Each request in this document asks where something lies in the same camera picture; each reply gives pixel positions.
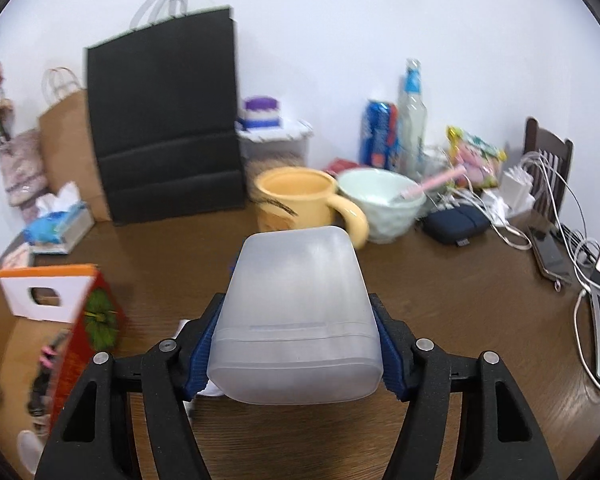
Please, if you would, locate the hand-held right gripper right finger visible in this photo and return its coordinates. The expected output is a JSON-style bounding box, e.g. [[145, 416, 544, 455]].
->
[[367, 292, 561, 480]]

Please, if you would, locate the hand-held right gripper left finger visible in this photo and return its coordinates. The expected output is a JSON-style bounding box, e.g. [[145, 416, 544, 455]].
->
[[34, 255, 241, 480]]

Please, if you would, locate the translucent white plastic container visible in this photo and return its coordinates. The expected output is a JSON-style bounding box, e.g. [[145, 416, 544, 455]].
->
[[206, 226, 385, 406]]

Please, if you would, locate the red cardboard box orange rim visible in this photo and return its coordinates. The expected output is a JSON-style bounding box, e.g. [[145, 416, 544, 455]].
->
[[0, 235, 130, 461]]

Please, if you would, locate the dark blue pouch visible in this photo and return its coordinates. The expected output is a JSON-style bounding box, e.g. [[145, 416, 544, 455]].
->
[[422, 203, 490, 247]]

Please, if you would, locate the pale green bowl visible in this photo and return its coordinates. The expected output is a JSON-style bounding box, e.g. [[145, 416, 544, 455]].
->
[[337, 167, 427, 245]]

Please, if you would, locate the dark object with pink part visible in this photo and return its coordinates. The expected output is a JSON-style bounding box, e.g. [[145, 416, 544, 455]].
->
[[27, 330, 68, 418]]

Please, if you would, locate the yellow bear mug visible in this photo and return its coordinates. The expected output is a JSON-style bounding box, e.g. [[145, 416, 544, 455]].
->
[[254, 167, 370, 250]]

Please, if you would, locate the pink stick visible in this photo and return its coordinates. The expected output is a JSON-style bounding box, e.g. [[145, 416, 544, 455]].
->
[[390, 164, 468, 206]]

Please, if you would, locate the smartphone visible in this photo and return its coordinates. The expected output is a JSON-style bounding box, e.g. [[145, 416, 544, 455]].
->
[[527, 225, 573, 286]]

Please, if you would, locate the blue tissue pack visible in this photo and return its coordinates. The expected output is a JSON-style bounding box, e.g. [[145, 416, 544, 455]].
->
[[22, 181, 96, 255]]

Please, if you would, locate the red packet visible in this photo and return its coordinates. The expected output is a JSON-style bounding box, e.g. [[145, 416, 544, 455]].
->
[[325, 159, 361, 177]]

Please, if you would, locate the white product box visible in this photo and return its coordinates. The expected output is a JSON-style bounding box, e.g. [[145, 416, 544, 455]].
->
[[0, 245, 36, 270]]

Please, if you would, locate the white charger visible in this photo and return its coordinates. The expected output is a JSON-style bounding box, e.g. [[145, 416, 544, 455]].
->
[[500, 166, 536, 208]]

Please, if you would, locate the colourful snack packet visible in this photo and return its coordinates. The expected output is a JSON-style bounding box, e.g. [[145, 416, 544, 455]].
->
[[446, 126, 506, 188]]

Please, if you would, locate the clear storage container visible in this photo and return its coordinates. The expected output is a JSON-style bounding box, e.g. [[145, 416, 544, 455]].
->
[[236, 119, 315, 173]]

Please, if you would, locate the blue soda can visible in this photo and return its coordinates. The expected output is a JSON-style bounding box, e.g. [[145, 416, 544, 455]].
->
[[360, 99, 400, 171]]

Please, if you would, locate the clear plastic bottle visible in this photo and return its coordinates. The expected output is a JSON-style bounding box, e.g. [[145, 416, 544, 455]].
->
[[397, 58, 427, 181]]

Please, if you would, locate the black paper bag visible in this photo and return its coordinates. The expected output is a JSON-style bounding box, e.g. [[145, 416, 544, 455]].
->
[[82, 0, 247, 226]]

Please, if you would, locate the purple white round object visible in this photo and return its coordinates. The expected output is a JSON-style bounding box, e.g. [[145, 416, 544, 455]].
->
[[237, 96, 283, 132]]

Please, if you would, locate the brown paper bag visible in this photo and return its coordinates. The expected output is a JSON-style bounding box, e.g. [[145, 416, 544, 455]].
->
[[37, 67, 112, 223]]

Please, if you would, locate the pink textured vase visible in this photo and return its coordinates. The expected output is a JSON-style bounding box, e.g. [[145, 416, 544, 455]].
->
[[0, 130, 46, 207]]

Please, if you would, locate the dark wooden chair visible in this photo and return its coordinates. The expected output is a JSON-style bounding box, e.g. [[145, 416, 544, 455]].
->
[[524, 116, 575, 226]]

